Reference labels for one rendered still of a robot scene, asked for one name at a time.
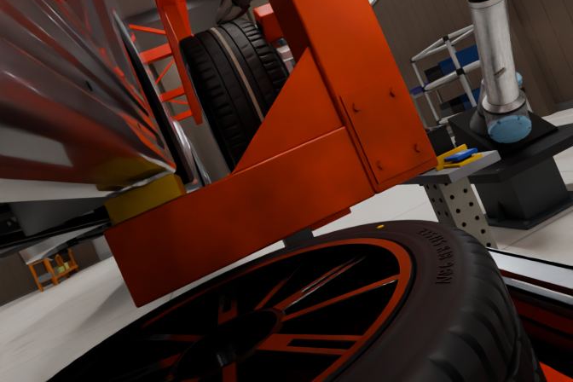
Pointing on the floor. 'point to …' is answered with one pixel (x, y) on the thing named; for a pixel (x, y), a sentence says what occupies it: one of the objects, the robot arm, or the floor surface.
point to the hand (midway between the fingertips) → (219, 20)
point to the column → (460, 209)
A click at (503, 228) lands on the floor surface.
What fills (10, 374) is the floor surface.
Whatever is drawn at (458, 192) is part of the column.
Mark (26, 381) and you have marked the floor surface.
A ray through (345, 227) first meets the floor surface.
